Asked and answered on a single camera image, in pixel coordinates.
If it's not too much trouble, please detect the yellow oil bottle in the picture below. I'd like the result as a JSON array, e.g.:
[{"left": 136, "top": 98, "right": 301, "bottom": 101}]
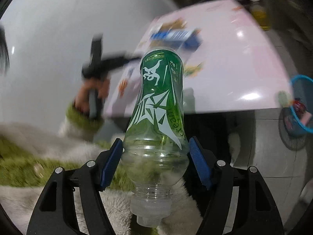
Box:
[{"left": 250, "top": 2, "right": 270, "bottom": 31}]

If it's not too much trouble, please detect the blue toothpaste box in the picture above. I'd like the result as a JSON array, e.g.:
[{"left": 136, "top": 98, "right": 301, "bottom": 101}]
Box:
[{"left": 150, "top": 29, "right": 202, "bottom": 50}]

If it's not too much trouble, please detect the green fuzzy left sleeve forearm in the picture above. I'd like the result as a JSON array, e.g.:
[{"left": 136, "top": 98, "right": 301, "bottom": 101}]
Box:
[{"left": 58, "top": 103, "right": 104, "bottom": 142}]

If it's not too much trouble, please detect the left hand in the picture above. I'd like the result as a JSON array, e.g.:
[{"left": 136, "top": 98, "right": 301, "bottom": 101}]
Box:
[{"left": 74, "top": 78, "right": 110, "bottom": 114}]

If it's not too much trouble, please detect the green label plastic bottle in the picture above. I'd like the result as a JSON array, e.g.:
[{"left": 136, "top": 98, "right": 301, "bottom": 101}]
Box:
[{"left": 121, "top": 47, "right": 189, "bottom": 228}]

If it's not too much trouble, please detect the blue mesh trash basket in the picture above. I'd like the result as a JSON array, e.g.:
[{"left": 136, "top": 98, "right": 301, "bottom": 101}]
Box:
[{"left": 278, "top": 75, "right": 312, "bottom": 138}]

